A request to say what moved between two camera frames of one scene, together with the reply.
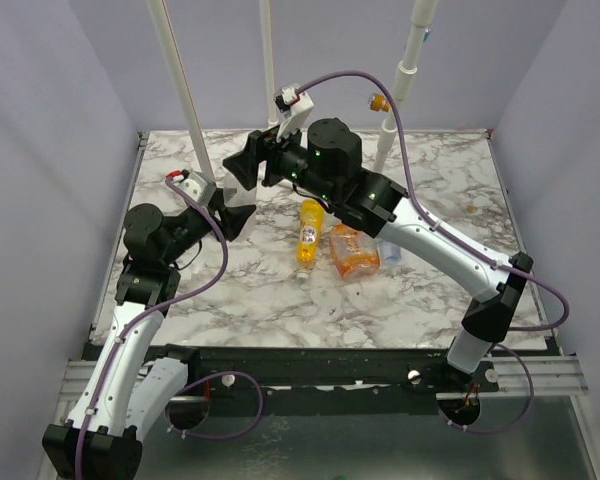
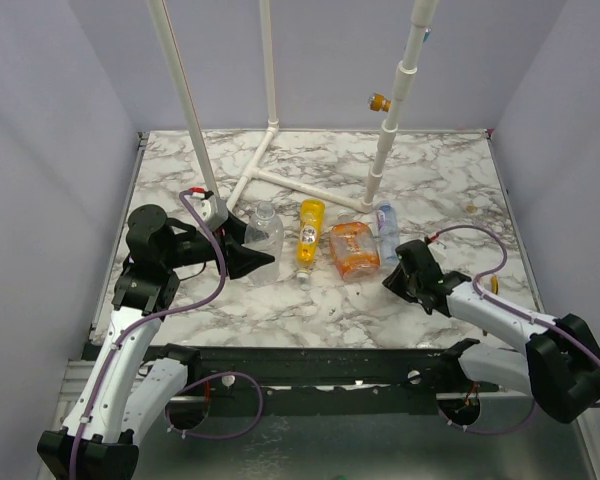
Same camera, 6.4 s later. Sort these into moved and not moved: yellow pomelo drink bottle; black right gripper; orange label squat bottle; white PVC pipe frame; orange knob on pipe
Moved: black right gripper
Not moved: orange knob on pipe; orange label squat bottle; yellow pomelo drink bottle; white PVC pipe frame
